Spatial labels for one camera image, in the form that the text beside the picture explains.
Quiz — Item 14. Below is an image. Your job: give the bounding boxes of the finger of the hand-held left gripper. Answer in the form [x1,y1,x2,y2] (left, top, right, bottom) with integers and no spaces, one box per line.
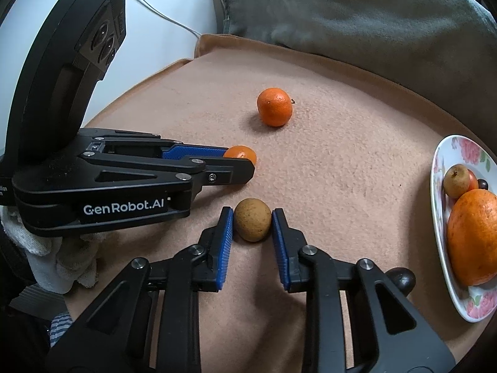
[80,150,256,203]
[161,142,230,160]

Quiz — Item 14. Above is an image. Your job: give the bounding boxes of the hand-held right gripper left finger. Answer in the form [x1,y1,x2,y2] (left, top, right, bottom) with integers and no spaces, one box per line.
[47,206,235,373]

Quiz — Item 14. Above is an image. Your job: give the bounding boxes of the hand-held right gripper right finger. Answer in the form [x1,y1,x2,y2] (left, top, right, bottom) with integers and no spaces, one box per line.
[271,208,456,373]

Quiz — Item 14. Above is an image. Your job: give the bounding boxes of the small orange kumquat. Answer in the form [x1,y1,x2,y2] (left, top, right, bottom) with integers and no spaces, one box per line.
[224,145,258,166]

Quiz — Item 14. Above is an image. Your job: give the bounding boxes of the brown longan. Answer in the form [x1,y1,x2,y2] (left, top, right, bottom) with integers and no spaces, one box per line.
[443,165,472,199]
[234,198,272,242]

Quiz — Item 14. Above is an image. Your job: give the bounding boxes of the large orange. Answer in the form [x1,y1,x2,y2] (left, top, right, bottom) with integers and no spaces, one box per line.
[446,189,497,287]

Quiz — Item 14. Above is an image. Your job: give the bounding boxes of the white floral plate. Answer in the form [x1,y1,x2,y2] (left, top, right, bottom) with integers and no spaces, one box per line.
[430,135,497,323]

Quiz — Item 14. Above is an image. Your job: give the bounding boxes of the person's left hand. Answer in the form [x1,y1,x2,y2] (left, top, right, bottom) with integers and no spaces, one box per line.
[0,207,98,293]

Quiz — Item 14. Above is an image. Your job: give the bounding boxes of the tangerine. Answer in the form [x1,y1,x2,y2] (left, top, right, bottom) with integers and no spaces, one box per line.
[257,88,294,127]

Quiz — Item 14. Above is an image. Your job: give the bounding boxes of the striped clothing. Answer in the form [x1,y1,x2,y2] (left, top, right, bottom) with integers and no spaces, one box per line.
[48,311,74,348]

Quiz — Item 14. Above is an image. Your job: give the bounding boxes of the grey cushion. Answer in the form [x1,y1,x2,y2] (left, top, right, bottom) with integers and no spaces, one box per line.
[213,0,497,133]

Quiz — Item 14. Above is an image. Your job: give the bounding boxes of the white cable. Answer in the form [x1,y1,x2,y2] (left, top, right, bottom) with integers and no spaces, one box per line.
[105,0,203,36]

